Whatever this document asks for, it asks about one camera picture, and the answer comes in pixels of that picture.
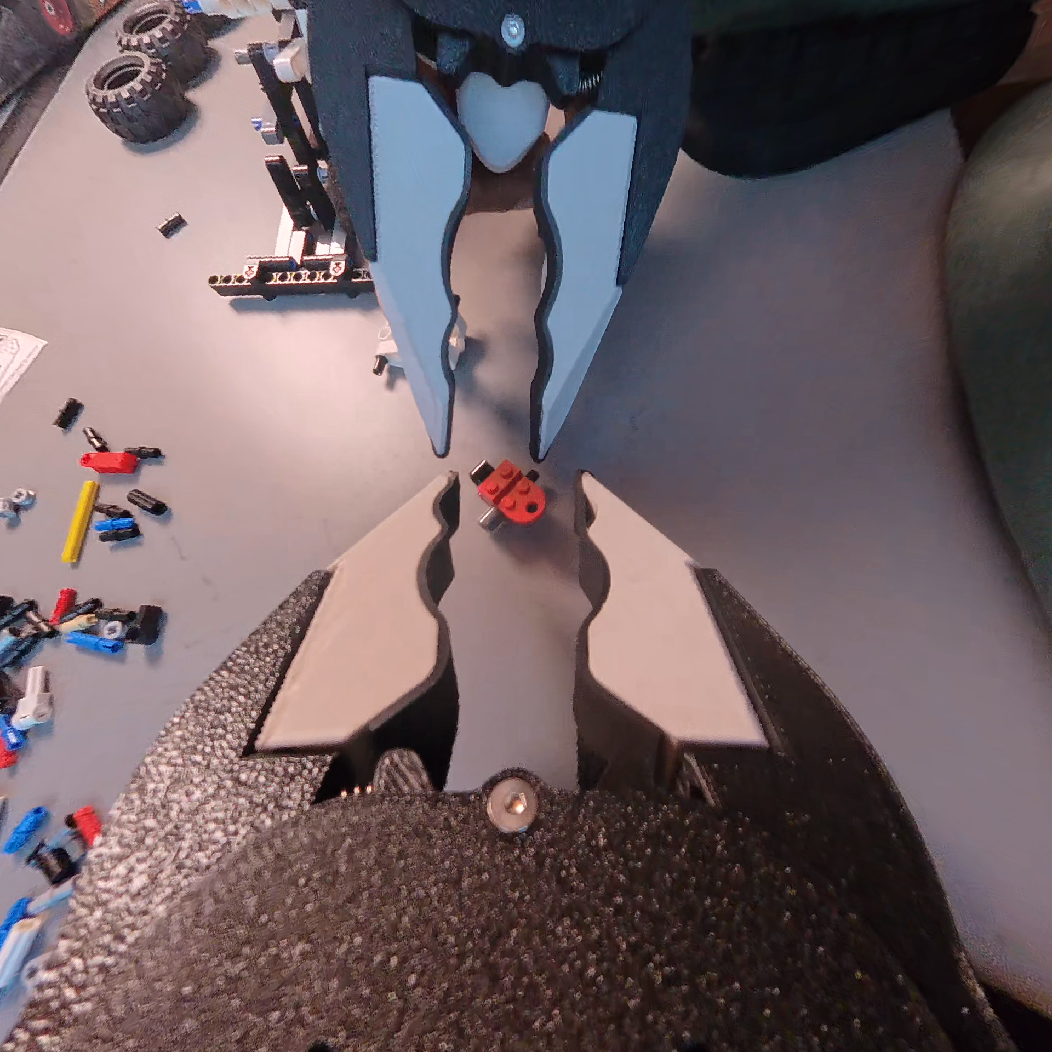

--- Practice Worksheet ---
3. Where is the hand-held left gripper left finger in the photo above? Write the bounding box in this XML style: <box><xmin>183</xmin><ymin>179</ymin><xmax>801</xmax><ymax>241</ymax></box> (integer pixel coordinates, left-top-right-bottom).
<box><xmin>255</xmin><ymin>472</ymin><xmax>463</xmax><ymax>761</ymax></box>

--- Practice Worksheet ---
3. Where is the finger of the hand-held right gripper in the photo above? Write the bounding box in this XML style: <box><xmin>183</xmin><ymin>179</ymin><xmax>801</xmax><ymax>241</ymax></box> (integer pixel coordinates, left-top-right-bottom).
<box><xmin>527</xmin><ymin>109</ymin><xmax>641</xmax><ymax>463</ymax></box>
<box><xmin>365</xmin><ymin>75</ymin><xmax>478</xmax><ymax>460</ymax></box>

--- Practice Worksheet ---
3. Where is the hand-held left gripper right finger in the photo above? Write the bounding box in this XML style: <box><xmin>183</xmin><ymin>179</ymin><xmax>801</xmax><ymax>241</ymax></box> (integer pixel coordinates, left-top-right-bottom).
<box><xmin>574</xmin><ymin>476</ymin><xmax>772</xmax><ymax>762</ymax></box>

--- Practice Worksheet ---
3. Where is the red toy brick piece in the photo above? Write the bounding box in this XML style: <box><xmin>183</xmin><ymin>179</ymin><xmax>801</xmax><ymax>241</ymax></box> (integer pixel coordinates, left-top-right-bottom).
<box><xmin>469</xmin><ymin>464</ymin><xmax>552</xmax><ymax>530</ymax></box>

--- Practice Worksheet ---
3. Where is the pile of small toy bricks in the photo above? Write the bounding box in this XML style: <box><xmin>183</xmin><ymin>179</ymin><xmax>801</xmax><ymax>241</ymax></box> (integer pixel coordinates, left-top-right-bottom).
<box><xmin>1</xmin><ymin>395</ymin><xmax>169</xmax><ymax>987</ymax></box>

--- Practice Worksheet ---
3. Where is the person's right forearm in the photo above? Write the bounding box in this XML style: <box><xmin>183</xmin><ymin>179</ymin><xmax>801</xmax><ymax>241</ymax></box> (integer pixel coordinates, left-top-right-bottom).
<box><xmin>683</xmin><ymin>1</ymin><xmax>1052</xmax><ymax>175</ymax></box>

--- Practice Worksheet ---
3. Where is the grey desk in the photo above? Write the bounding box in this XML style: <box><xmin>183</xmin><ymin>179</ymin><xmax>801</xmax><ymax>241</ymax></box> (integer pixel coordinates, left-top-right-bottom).
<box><xmin>1</xmin><ymin>1</ymin><xmax>1052</xmax><ymax>1020</ymax></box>

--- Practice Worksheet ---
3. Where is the toy vehicle chassis build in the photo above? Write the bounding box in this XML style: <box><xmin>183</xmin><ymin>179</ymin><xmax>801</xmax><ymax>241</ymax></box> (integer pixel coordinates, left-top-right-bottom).
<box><xmin>209</xmin><ymin>1</ymin><xmax>396</xmax><ymax>302</ymax></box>

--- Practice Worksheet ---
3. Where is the black toy tyre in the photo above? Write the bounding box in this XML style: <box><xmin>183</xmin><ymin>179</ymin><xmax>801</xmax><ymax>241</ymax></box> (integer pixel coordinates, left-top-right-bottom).
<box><xmin>86</xmin><ymin>53</ymin><xmax>185</xmax><ymax>146</ymax></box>
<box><xmin>119</xmin><ymin>1</ymin><xmax>215</xmax><ymax>83</ymax></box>

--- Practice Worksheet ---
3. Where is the toy set cardboard box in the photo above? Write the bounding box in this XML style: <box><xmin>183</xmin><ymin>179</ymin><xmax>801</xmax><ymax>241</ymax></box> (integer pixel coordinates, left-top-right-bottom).
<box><xmin>1</xmin><ymin>1</ymin><xmax>124</xmax><ymax>165</ymax></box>

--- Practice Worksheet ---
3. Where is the printed instruction sheet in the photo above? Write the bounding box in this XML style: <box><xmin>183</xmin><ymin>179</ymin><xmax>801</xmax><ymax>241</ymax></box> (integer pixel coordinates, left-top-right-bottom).
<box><xmin>1</xmin><ymin>326</ymin><xmax>47</xmax><ymax>404</ymax></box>

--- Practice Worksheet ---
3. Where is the green sweatshirt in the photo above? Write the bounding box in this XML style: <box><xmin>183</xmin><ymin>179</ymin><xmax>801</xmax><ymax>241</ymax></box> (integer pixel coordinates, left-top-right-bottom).
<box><xmin>946</xmin><ymin>124</ymin><xmax>1052</xmax><ymax>618</ymax></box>

